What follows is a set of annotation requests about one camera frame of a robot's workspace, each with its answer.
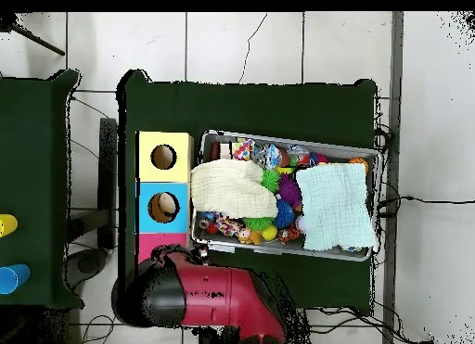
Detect dark green tablecloth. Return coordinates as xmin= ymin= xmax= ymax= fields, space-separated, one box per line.
xmin=0 ymin=69 xmax=84 ymax=310
xmin=116 ymin=69 xmax=379 ymax=315

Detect tiger plush toy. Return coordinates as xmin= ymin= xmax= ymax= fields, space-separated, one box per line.
xmin=276 ymin=224 xmax=302 ymax=245

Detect black power cable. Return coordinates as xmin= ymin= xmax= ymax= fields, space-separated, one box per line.
xmin=378 ymin=195 xmax=475 ymax=219

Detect black tripod leg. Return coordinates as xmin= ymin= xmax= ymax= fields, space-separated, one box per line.
xmin=0 ymin=13 xmax=66 ymax=57

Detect black stand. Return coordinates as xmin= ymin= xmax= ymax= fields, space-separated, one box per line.
xmin=97 ymin=117 xmax=118 ymax=250

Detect clear packet with blue print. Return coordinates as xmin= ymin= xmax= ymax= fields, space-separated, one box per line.
xmin=252 ymin=143 xmax=283 ymax=170

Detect mint waffle cloth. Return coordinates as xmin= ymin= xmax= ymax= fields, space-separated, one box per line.
xmin=295 ymin=162 xmax=378 ymax=251

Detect cream waffle cloth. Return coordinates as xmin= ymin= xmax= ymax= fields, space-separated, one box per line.
xmin=190 ymin=159 xmax=279 ymax=219

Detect blue plastic cup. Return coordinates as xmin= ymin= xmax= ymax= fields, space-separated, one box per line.
xmin=0 ymin=263 xmax=32 ymax=296

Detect shallow mesh bin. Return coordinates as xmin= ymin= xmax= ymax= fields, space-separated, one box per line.
xmin=189 ymin=129 xmax=384 ymax=262

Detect purple spiky ball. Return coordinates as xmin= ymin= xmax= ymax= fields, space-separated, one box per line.
xmin=277 ymin=173 xmax=302 ymax=208

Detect green spiky ball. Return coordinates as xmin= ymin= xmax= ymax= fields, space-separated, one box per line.
xmin=260 ymin=168 xmax=282 ymax=194
xmin=242 ymin=216 xmax=276 ymax=233

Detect blue spiky ball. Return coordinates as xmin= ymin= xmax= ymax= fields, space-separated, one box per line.
xmin=273 ymin=198 xmax=296 ymax=230

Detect yellow plastic cup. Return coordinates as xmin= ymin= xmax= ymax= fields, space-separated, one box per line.
xmin=0 ymin=213 xmax=19 ymax=238

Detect wooden box with three holes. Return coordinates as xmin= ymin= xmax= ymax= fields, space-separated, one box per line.
xmin=135 ymin=131 xmax=195 ymax=265

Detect colourful polka dot paper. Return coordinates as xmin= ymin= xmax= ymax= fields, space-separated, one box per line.
xmin=231 ymin=137 xmax=256 ymax=162

